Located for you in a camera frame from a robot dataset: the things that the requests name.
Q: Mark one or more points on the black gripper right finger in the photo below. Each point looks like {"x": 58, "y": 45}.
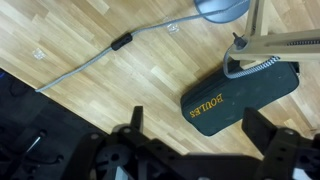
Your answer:
{"x": 283, "y": 150}

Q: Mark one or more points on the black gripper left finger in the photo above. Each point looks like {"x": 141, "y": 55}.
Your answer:
{"x": 133, "y": 143}

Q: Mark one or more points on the dark green Boules case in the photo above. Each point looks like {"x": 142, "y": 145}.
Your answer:
{"x": 240, "y": 100}

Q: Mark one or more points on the wooden stick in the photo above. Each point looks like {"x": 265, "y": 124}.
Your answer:
{"x": 283, "y": 43}

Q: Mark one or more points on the clear tape scrap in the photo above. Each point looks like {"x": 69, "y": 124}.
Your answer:
{"x": 172, "y": 28}
{"x": 39, "y": 53}

